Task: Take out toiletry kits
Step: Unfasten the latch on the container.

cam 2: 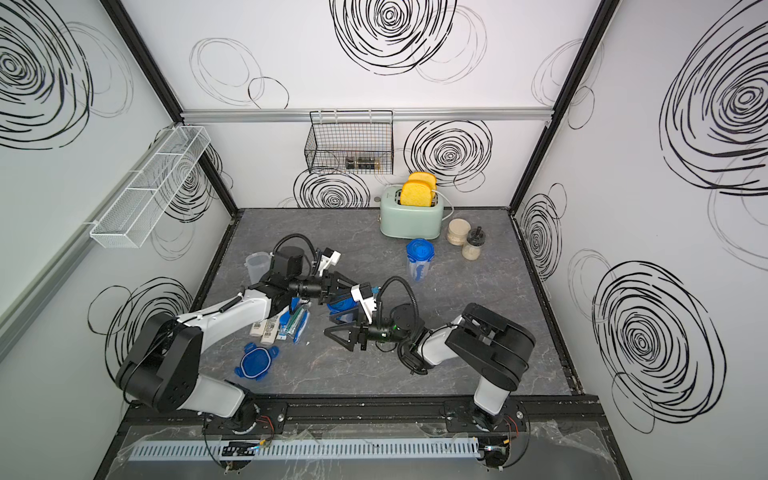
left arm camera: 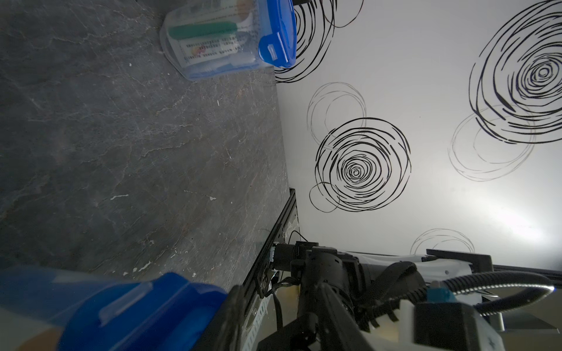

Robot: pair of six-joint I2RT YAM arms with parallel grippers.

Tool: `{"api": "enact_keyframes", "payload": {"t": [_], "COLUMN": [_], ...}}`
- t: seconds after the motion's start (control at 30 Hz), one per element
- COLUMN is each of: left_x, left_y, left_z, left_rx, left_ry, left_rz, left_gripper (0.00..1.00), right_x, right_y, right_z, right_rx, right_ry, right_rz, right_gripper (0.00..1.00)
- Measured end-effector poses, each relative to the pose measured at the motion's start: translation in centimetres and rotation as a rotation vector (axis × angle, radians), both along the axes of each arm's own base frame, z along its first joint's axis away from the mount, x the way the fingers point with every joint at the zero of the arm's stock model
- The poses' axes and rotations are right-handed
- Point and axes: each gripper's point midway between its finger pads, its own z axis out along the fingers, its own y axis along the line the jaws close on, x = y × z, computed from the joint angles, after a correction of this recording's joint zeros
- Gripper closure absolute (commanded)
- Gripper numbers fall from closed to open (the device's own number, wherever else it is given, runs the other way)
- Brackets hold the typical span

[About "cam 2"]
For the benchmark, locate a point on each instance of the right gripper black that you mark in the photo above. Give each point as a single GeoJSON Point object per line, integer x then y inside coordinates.
{"type": "Point", "coordinates": [362, 334]}

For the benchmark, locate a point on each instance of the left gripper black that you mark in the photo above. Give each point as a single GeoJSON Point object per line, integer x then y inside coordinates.
{"type": "Point", "coordinates": [326, 294]}

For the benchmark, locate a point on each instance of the clear plastic container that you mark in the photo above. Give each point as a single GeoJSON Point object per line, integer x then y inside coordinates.
{"type": "Point", "coordinates": [257, 265]}

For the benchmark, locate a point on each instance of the clear container blue lid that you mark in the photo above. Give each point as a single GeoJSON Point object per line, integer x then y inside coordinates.
{"type": "Point", "coordinates": [343, 311]}
{"type": "Point", "coordinates": [420, 254]}

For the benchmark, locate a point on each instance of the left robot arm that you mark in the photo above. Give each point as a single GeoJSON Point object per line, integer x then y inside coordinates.
{"type": "Point", "coordinates": [162, 367]}

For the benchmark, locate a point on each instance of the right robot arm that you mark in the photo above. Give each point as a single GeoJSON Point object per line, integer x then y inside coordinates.
{"type": "Point", "coordinates": [497, 348]}

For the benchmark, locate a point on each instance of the blue white toothbrush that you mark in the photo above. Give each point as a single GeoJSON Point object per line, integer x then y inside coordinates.
{"type": "Point", "coordinates": [301, 327]}

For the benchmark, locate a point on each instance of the white lotion tube orange cap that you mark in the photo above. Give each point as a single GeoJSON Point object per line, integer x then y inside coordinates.
{"type": "Point", "coordinates": [258, 328]}

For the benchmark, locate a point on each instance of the mint green toaster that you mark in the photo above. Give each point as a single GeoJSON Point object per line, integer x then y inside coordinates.
{"type": "Point", "coordinates": [410, 222]}

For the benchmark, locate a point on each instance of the yellow sponge toast front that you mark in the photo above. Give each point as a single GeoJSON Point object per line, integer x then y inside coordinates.
{"type": "Point", "coordinates": [417, 193]}

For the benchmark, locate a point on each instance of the yellow sponge toast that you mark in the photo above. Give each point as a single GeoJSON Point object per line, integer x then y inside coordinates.
{"type": "Point", "coordinates": [424, 177]}
{"type": "Point", "coordinates": [417, 193]}

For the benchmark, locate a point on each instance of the beige round jar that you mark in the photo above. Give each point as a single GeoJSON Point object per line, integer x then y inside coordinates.
{"type": "Point", "coordinates": [458, 231]}

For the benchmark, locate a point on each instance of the yellow sponge toast back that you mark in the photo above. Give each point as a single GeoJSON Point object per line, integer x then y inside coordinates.
{"type": "Point", "coordinates": [424, 177]}

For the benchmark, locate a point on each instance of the small bottle black cap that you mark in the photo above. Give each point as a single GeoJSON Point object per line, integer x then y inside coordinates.
{"type": "Point", "coordinates": [474, 242]}

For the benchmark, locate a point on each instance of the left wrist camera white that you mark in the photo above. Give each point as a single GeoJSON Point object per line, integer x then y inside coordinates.
{"type": "Point", "coordinates": [327, 258]}

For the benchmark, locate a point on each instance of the black wire wall basket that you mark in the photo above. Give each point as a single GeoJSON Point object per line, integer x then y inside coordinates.
{"type": "Point", "coordinates": [351, 141]}

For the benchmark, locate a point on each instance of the white slotted cable duct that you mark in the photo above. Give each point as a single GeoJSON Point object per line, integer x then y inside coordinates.
{"type": "Point", "coordinates": [306, 449]}

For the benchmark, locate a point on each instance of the white mesh wall shelf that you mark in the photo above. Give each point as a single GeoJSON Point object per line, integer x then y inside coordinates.
{"type": "Point", "coordinates": [167, 183]}

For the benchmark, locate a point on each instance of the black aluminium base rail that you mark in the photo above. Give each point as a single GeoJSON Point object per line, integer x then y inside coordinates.
{"type": "Point", "coordinates": [274, 414]}

